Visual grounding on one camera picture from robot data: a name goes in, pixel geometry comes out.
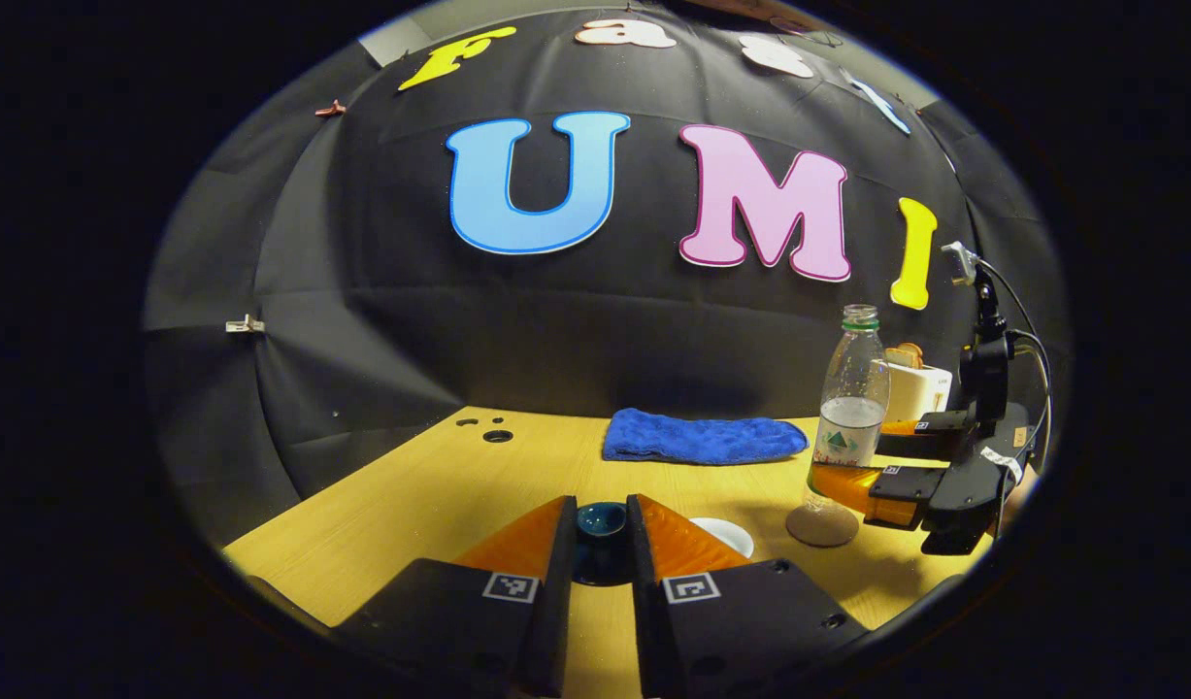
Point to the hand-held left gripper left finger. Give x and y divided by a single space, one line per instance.
559 602

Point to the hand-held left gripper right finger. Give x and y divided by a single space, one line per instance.
644 612

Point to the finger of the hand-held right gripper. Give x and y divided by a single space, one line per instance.
944 424
901 490

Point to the round brown coaster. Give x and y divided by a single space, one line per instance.
823 524

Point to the teal teacup lid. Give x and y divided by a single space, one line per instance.
601 519

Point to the clear plastic water bottle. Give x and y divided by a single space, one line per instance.
850 408

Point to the white teacup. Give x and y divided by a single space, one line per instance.
726 532

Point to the white toaster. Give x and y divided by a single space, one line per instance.
920 388

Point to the toast slice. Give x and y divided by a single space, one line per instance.
898 357
913 353

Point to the blue towel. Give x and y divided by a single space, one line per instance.
702 437

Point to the black backdrop cloth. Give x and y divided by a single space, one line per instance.
595 320

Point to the white clip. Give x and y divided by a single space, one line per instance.
245 324

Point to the red clip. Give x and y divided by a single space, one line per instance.
330 109

